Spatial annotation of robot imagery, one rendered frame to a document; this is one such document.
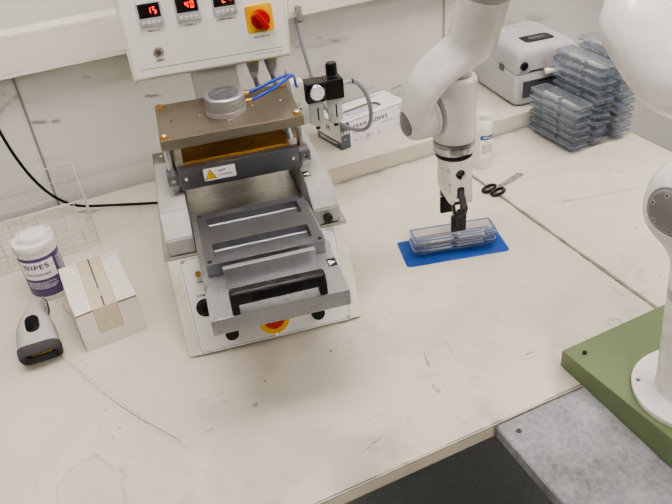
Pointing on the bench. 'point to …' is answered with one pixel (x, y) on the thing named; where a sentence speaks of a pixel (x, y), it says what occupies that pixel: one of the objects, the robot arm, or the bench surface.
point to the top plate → (228, 114)
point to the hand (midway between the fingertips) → (452, 215)
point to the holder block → (257, 232)
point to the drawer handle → (277, 288)
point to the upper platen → (234, 147)
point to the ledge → (352, 159)
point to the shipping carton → (102, 300)
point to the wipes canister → (39, 261)
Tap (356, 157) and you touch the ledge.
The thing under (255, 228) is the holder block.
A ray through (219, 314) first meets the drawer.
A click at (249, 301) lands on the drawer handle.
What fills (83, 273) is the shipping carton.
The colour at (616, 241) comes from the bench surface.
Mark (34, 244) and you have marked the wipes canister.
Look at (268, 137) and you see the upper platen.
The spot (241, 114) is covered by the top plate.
